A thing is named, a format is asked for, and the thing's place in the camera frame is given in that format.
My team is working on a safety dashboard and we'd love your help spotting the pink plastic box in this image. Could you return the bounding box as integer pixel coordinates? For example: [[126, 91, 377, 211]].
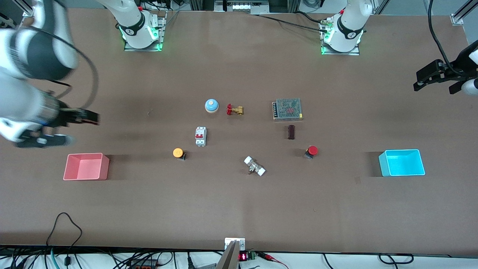
[[63, 152, 110, 181]]

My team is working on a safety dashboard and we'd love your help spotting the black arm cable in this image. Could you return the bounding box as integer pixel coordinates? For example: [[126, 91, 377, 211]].
[[22, 24, 100, 111], [428, 0, 455, 75]]

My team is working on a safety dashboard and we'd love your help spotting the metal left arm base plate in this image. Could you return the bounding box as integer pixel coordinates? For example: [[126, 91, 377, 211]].
[[320, 19, 360, 56]]

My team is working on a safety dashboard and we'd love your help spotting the metal mesh power supply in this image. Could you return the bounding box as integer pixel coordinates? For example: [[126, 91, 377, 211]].
[[272, 98, 303, 122]]

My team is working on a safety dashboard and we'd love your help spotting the aluminium frame profile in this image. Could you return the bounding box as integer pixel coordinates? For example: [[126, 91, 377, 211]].
[[15, 0, 38, 18], [450, 0, 478, 25]]

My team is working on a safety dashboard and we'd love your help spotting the silver mount bracket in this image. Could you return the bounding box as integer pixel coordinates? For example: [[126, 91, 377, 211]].
[[224, 238, 246, 251]]

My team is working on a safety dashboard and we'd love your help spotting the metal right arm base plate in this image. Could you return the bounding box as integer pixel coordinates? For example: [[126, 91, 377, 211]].
[[124, 11, 167, 52]]

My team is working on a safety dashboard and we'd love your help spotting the cyan plastic box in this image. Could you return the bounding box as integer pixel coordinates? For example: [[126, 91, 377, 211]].
[[378, 149, 426, 177]]

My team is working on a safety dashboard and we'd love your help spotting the black coiled cable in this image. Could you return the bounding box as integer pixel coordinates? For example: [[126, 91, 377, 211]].
[[379, 253, 414, 265]]

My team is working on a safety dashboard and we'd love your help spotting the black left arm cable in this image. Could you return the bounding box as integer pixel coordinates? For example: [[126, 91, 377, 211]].
[[428, 0, 455, 75]]

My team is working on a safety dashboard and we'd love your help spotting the white-capped metal fitting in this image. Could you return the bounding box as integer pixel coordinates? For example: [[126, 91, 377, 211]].
[[243, 156, 266, 177]]

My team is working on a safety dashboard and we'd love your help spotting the black cable across table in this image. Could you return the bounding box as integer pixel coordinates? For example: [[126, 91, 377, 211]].
[[249, 12, 331, 31]]

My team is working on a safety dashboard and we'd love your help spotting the black looped cable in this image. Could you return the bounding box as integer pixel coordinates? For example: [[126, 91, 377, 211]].
[[46, 212, 83, 266]]

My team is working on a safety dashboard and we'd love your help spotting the grey camera mount bar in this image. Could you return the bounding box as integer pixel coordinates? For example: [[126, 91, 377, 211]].
[[216, 240, 239, 269]]

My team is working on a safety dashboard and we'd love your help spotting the red clip lead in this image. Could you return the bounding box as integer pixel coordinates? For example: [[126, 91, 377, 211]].
[[258, 252, 289, 269]]

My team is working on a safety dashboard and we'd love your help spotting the white power strip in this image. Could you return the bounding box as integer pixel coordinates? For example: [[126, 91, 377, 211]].
[[223, 1, 269, 12]]

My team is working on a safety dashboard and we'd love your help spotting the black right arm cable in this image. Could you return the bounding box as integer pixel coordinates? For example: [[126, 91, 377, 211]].
[[22, 24, 100, 111]]

